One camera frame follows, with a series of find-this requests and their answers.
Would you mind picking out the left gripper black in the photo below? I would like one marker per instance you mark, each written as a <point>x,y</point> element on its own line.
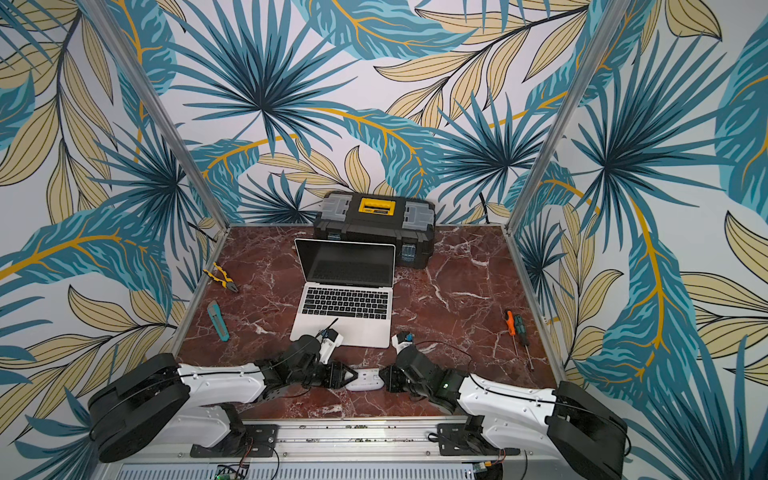
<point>336,371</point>

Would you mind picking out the orange handled screwdriver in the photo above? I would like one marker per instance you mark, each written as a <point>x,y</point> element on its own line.
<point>510,322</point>

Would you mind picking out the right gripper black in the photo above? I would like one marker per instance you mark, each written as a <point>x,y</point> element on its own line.
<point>397,375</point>

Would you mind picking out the aluminium front rail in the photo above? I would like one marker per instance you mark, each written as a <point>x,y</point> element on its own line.
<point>379,448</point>

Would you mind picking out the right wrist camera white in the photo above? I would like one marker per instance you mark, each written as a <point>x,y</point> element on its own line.
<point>402,340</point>

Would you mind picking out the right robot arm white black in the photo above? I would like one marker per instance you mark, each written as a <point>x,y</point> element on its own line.
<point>565,423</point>

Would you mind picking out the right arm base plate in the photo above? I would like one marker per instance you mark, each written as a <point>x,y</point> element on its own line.
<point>464,439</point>

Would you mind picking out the yellow handled pliers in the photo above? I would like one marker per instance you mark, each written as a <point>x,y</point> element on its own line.
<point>220,276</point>

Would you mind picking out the white wireless mouse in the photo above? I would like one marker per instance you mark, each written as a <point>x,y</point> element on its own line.
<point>369,380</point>

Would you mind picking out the teal utility knife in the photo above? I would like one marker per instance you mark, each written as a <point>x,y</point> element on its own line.
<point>215,315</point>

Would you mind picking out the black toolbox yellow handle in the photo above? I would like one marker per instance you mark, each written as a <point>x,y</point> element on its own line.
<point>408,224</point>

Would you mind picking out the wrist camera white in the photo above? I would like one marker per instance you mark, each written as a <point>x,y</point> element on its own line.
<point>402,340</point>
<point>329,339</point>

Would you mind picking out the green handled screwdriver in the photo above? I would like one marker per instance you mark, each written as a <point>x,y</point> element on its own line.
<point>522,335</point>

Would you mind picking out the silver laptop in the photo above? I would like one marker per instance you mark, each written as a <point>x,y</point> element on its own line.
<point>348,288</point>

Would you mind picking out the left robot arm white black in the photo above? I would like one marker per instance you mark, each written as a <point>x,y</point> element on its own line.
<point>163,401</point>

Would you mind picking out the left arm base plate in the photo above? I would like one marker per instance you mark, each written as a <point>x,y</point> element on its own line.
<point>251,441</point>

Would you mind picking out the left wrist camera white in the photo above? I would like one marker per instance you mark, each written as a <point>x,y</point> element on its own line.
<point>329,339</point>

